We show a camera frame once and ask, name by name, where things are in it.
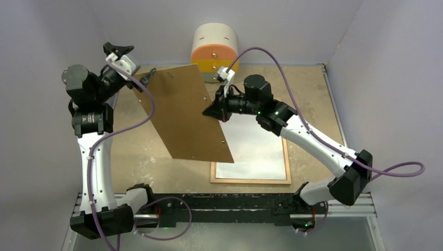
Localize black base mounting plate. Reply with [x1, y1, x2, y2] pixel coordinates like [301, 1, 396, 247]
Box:
[135, 193, 327, 229]

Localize wooden picture frame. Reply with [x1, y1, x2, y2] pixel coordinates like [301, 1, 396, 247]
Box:
[210, 139, 292, 185]

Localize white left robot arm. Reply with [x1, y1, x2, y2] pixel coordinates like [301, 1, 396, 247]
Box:
[61, 42, 156, 239]

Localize aluminium extrusion rail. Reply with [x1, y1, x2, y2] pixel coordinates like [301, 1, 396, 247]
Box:
[72, 193, 376, 219]

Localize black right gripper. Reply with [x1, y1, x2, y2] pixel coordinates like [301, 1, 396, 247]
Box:
[204, 83, 261, 122]

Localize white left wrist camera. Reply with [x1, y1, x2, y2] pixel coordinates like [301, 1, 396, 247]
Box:
[106, 53, 140, 76]

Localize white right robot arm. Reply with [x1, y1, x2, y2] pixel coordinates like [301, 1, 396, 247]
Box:
[202, 74, 373, 213]

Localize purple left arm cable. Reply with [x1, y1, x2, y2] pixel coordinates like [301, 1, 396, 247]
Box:
[86, 62, 193, 251]

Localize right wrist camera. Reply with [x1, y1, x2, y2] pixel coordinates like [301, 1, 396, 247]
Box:
[217, 66, 236, 98]

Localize brown hardboard backing board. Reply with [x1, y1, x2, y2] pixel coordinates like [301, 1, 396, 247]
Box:
[134, 64, 234, 163]

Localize round three-drawer mini cabinet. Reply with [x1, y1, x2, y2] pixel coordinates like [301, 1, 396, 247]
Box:
[190, 22, 238, 83]

